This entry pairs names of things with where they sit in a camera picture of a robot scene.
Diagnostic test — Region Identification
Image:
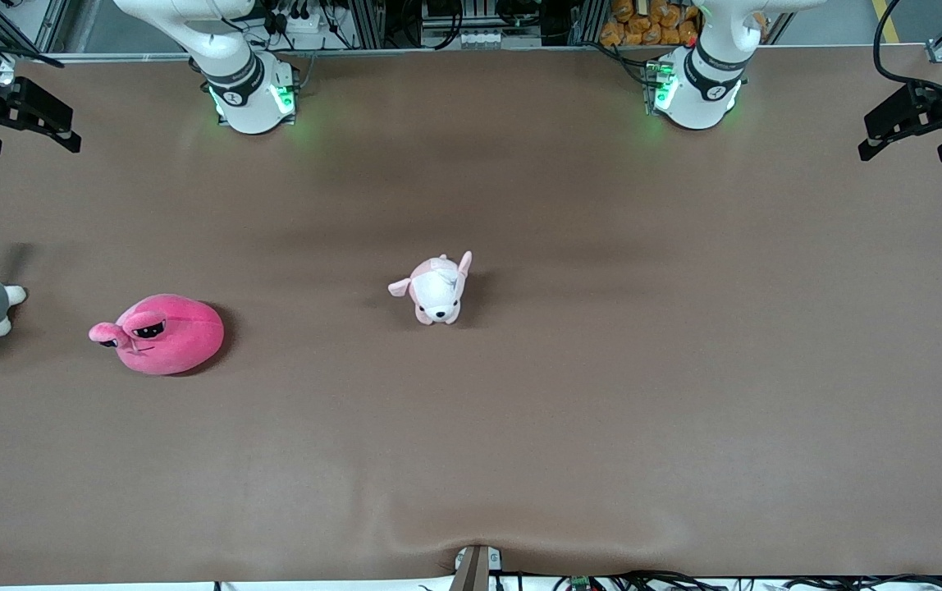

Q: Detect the round hot pink plush toy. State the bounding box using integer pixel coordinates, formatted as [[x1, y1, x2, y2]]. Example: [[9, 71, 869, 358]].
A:
[[89, 294, 225, 377]]

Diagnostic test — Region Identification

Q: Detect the pile of orange plush toys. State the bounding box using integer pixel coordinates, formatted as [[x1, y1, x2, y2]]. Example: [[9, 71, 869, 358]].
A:
[[600, 0, 702, 48]]

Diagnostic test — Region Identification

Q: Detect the white power strip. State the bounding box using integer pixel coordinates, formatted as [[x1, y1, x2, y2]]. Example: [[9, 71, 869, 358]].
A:
[[262, 11, 326, 35]]

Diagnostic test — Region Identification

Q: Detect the white terminal block strip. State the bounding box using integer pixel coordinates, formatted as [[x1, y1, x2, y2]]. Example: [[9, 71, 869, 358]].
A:
[[458, 30, 523, 48]]

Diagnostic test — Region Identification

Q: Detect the pale pink white plush dog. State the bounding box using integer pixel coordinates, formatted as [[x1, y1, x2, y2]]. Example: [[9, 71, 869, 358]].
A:
[[388, 251, 473, 326]]

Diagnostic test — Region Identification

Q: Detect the brown table mat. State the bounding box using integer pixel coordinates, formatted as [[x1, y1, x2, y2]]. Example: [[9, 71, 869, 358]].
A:
[[0, 44, 942, 587]]

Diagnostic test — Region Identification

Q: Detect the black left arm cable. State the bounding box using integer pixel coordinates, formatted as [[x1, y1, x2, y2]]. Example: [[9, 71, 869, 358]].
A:
[[873, 0, 942, 108]]

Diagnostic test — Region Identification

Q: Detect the black cable bundle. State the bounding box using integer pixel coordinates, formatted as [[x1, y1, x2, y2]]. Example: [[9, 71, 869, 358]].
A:
[[553, 570, 942, 591]]

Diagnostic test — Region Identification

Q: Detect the grey metal camera mount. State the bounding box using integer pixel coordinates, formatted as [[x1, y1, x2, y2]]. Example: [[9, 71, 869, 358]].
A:
[[448, 544, 503, 591]]

